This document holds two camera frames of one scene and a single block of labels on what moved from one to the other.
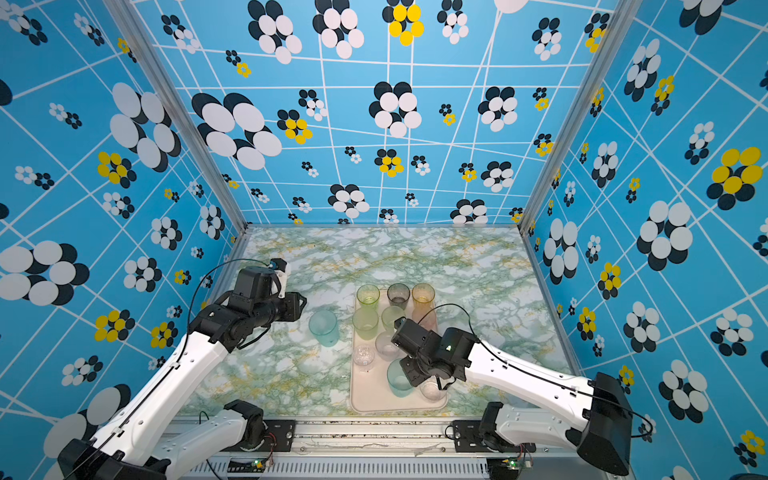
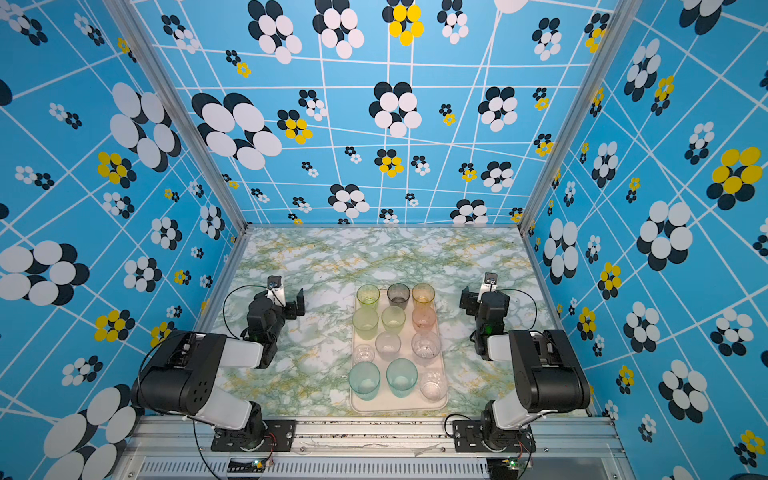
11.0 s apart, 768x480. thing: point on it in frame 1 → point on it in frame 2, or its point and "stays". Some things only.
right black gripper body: (416, 371) → (475, 309)
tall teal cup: (399, 382) stays
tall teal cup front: (323, 324) → (363, 379)
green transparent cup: (368, 294) stays
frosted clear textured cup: (386, 348) stays
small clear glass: (363, 355) stays
